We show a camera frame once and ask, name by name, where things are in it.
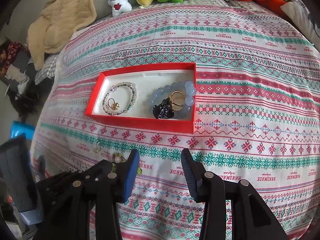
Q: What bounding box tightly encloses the dark seed bead bracelet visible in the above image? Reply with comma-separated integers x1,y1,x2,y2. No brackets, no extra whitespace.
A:
106,82,137,116

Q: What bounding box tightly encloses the light blue bead bracelet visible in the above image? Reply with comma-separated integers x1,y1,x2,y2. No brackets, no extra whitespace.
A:
147,80,197,120

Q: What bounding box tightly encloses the white pearl bead bracelet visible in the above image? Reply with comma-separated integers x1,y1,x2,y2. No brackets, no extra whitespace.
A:
102,81,138,116

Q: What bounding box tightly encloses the gold green gem ring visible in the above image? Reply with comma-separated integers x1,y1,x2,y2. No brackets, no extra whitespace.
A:
167,90,188,112

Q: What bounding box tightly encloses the blue plastic bag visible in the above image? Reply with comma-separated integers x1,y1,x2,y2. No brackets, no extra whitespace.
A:
9,121,35,140

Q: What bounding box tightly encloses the white bunny plush toy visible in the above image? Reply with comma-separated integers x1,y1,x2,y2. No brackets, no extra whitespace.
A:
108,0,132,17

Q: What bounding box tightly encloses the red jewelry box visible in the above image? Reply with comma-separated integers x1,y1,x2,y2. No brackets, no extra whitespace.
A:
85,62,196,134

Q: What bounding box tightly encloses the pile of dark clothes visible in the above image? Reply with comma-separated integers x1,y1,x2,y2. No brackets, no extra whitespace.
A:
1,38,36,95

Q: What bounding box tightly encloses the green bead black cord bracelet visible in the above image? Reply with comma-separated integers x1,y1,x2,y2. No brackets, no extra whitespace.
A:
111,153,143,176

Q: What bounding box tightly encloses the beige quilted blanket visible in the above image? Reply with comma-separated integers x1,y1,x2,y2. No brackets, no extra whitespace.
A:
27,0,97,71

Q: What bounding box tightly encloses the black hair claw clip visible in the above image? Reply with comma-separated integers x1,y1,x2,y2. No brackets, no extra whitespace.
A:
152,98,174,119

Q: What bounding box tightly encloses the small gold bell ring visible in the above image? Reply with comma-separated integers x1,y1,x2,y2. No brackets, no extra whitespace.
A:
107,97,121,111

